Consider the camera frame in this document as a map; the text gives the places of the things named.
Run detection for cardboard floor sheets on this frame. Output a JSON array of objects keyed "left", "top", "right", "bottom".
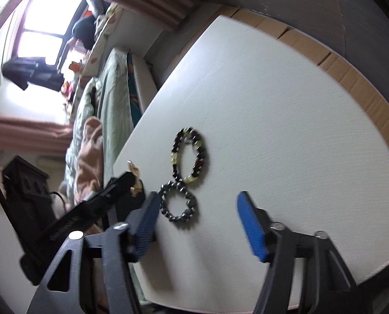
[{"left": 221, "top": 6, "right": 389, "bottom": 159}]

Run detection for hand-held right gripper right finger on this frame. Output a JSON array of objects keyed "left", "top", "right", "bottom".
[{"left": 236, "top": 190, "right": 359, "bottom": 314}]

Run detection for grey pillow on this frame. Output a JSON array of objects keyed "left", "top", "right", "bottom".
[{"left": 86, "top": 0, "right": 112, "bottom": 17}]

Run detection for pink toys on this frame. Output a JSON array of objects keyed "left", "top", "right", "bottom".
[{"left": 61, "top": 82, "right": 75, "bottom": 105}]

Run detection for bed with green sheet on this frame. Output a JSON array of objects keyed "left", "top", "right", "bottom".
[{"left": 64, "top": 47, "right": 159, "bottom": 203}]

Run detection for dark grey bead bracelet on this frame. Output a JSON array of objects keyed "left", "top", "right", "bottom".
[{"left": 158, "top": 181, "right": 199, "bottom": 223}]

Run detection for pink printed blanket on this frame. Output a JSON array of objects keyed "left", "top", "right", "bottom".
[{"left": 59, "top": 117, "right": 105, "bottom": 210}]

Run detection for black bag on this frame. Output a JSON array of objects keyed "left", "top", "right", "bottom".
[{"left": 71, "top": 16, "right": 97, "bottom": 50}]

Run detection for grey wardrobe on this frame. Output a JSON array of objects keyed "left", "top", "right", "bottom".
[{"left": 194, "top": 0, "right": 389, "bottom": 82}]

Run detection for pale green quilt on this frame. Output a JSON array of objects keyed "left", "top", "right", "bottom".
[{"left": 64, "top": 78, "right": 105, "bottom": 184}]

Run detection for black and yellow bead bracelet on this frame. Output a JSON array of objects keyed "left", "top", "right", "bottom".
[{"left": 171, "top": 126, "right": 209, "bottom": 188}]

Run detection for patterned window seat cushion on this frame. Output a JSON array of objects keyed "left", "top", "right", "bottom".
[{"left": 82, "top": 3, "right": 125, "bottom": 80}]

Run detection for dark hanging clothes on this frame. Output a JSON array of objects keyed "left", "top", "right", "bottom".
[{"left": 1, "top": 57, "right": 65, "bottom": 93}]

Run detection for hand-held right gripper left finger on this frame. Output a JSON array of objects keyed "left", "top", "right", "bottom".
[{"left": 26, "top": 191, "right": 161, "bottom": 314}]

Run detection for amber bead bracelet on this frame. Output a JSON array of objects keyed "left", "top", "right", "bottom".
[{"left": 126, "top": 160, "right": 143, "bottom": 199}]

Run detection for window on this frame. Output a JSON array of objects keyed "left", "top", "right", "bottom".
[{"left": 16, "top": 0, "right": 87, "bottom": 69}]

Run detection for white low table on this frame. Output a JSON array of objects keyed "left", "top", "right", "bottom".
[{"left": 113, "top": 15, "right": 389, "bottom": 310}]

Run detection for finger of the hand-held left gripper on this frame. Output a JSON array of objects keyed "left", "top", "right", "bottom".
[{"left": 19, "top": 171, "right": 137, "bottom": 286}]

